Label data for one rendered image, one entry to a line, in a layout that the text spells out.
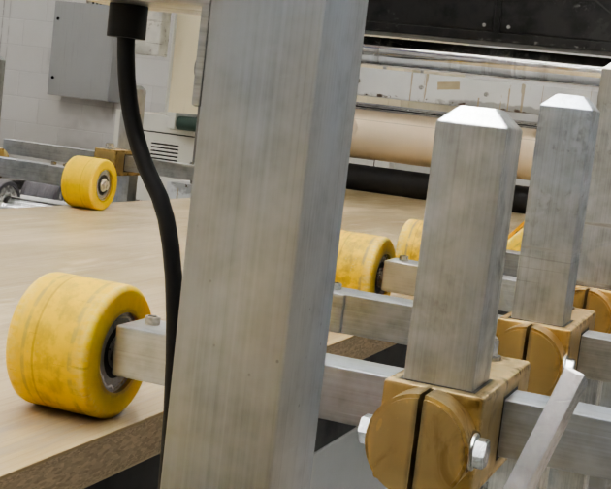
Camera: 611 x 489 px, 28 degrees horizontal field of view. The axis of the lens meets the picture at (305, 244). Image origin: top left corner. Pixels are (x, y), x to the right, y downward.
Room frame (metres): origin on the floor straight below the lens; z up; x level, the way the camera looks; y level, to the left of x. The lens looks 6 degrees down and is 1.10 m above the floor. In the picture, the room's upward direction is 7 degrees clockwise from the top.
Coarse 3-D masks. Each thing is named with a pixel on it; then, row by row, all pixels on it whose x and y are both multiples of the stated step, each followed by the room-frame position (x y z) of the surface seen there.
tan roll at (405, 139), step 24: (360, 120) 3.05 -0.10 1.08; (384, 120) 3.03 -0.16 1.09; (408, 120) 3.02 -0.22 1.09; (432, 120) 3.01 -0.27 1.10; (360, 144) 3.04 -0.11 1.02; (384, 144) 3.02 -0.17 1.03; (408, 144) 2.99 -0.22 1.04; (432, 144) 2.97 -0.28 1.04; (528, 144) 2.89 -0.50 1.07; (528, 168) 2.89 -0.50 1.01
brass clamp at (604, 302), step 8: (576, 288) 1.04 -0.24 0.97; (584, 288) 1.03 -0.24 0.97; (592, 288) 1.03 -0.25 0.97; (600, 288) 1.04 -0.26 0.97; (576, 296) 1.02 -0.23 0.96; (584, 296) 1.02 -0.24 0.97; (592, 296) 1.01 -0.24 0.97; (600, 296) 1.01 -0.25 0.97; (608, 296) 1.03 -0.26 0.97; (576, 304) 1.02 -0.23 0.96; (584, 304) 1.02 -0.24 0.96; (592, 304) 1.01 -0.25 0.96; (600, 304) 1.01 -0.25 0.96; (608, 304) 1.01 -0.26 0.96; (600, 312) 1.01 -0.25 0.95; (608, 312) 1.01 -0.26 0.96; (600, 320) 1.01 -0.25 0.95; (608, 320) 1.01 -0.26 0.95; (600, 328) 1.01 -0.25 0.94; (608, 328) 1.01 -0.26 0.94
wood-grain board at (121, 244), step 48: (0, 240) 1.41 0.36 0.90; (48, 240) 1.46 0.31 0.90; (96, 240) 1.52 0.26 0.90; (144, 240) 1.57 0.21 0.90; (0, 288) 1.09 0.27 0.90; (144, 288) 1.19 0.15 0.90; (0, 336) 0.89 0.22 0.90; (336, 336) 1.05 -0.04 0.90; (0, 384) 0.75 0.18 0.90; (144, 384) 0.79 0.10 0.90; (0, 432) 0.65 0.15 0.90; (48, 432) 0.66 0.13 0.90; (96, 432) 0.67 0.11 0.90; (144, 432) 0.71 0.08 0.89; (0, 480) 0.58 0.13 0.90; (48, 480) 0.62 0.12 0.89; (96, 480) 0.66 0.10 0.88
